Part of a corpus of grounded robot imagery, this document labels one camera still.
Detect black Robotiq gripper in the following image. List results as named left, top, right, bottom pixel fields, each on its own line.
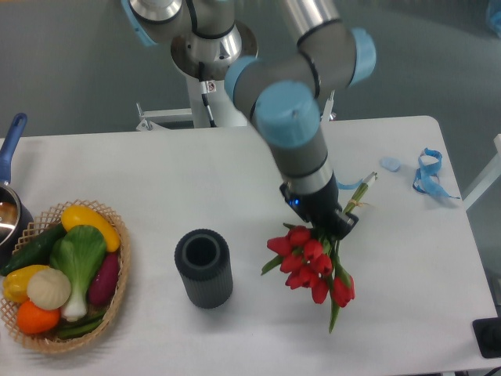
left=279, top=175, right=359, bottom=240

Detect red tulip bouquet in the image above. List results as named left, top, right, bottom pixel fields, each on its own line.
left=261, top=171, right=379, bottom=334

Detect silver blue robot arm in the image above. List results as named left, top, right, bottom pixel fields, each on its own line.
left=122, top=1, right=377, bottom=240

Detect light blue round cap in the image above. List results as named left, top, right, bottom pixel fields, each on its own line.
left=380, top=157, right=401, bottom=172

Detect blue ribbon strip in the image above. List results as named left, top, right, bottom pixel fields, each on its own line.
left=413, top=148, right=460, bottom=199

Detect dark grey ribbed vase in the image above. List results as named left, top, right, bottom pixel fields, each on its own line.
left=175, top=229, right=233, bottom=309

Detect black device at edge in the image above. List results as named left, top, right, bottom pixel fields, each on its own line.
left=472, top=317, right=500, bottom=359

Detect purple sweet potato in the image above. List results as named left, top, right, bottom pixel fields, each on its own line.
left=88, top=253, right=120, bottom=306

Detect green bok choy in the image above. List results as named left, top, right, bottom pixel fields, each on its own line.
left=49, top=225, right=106, bottom=322

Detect green bean pods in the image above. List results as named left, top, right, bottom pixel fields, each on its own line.
left=55, top=310, right=105, bottom=340

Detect cream garlic bulb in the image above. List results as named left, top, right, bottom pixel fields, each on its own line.
left=27, top=268, right=71, bottom=310

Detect dark green cucumber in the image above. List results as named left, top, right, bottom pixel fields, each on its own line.
left=1, top=223, right=67, bottom=277

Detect orange fruit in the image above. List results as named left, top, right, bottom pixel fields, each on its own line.
left=16, top=300, right=60, bottom=334

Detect yellow bell pepper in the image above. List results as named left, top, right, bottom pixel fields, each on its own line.
left=2, top=265, right=49, bottom=304

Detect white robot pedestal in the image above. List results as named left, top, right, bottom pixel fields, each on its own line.
left=136, top=81, right=337, bottom=131

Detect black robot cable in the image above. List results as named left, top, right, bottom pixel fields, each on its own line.
left=196, top=61, right=218, bottom=128

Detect white frame bar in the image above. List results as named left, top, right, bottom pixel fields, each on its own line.
left=463, top=134, right=500, bottom=211

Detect blue handled saucepan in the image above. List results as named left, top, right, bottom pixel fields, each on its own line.
left=1, top=113, right=33, bottom=267

